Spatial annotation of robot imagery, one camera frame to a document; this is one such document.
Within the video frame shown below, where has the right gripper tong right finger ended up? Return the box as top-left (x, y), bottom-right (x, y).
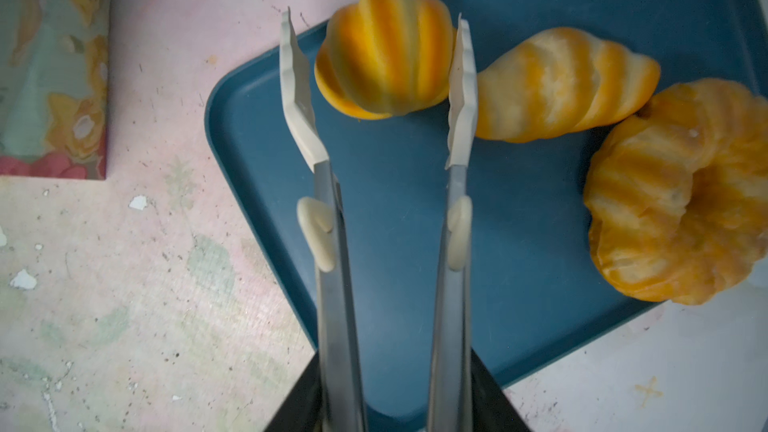
top-left (426, 17), bottom-right (478, 431)

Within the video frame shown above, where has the white paper gift bag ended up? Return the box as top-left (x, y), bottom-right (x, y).
top-left (1, 0), bottom-right (110, 180)

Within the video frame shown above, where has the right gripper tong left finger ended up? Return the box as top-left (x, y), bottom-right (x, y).
top-left (279, 10), bottom-right (368, 431)

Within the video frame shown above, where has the round ridged bun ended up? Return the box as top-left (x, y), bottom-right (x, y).
top-left (314, 0), bottom-right (456, 120)

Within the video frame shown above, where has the long braided bread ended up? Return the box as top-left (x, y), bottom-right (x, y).
top-left (476, 27), bottom-right (661, 143)

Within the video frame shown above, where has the twisted knot bread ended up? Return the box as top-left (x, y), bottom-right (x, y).
top-left (584, 78), bottom-right (767, 305)

